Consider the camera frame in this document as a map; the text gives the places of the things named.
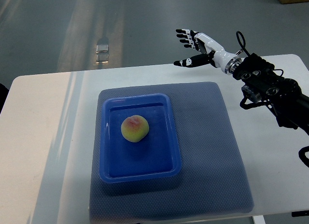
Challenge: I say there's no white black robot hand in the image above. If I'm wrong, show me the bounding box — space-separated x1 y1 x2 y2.
174 29 242 75

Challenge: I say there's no green red peach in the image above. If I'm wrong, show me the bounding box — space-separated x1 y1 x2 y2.
121 115 150 142

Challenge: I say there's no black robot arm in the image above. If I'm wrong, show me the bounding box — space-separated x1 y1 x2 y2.
232 31 309 133

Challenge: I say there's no metal floor plate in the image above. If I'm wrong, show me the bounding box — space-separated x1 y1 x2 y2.
96 37 109 64

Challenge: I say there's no blue plastic tray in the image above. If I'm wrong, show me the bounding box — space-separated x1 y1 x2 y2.
99 93 182 183

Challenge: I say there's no grey blue textured mat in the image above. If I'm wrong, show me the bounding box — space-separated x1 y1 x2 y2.
89 82 254 224

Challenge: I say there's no black bracket under table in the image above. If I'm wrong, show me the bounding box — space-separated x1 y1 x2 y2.
291 210 309 217

